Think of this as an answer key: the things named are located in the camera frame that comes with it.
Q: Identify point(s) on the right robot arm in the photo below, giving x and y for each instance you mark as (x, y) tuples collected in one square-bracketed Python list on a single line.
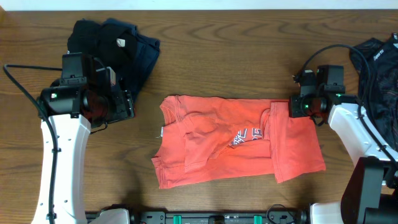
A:
[(370, 196)]

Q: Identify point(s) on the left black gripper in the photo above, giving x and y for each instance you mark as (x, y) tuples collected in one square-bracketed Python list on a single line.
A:
[(124, 107)]

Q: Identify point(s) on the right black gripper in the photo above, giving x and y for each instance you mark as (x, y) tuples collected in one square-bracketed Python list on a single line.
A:
[(294, 109)]

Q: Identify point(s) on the black folded garment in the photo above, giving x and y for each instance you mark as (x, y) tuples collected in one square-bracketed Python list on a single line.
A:
[(114, 45)]

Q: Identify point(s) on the navy blue folded garment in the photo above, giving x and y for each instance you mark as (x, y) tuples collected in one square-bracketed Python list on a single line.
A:
[(142, 53)]

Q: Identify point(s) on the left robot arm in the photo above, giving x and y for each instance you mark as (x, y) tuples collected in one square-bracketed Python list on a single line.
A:
[(85, 100)]

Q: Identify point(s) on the orange-red soccer t-shirt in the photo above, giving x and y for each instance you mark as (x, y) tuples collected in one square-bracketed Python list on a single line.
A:
[(209, 138)]

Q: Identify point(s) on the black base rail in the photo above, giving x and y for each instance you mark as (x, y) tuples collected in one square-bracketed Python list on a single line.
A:
[(277, 216)]

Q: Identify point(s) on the black mesh sports garment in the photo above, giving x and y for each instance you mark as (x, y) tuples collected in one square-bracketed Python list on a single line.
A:
[(376, 64)]

